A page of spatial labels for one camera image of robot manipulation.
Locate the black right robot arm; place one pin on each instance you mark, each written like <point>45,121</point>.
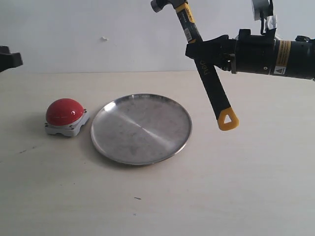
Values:
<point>295,59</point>

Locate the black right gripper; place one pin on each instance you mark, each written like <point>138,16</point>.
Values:
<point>248,53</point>

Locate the black yellow claw hammer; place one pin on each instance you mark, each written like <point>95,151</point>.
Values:
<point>225,116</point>

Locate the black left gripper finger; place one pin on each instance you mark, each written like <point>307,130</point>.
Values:
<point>8,59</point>

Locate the round steel plate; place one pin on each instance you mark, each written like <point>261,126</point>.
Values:
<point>141,129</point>

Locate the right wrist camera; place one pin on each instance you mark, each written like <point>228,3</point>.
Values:
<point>263,10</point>

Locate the red dome push button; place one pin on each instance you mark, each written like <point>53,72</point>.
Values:
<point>65,117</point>

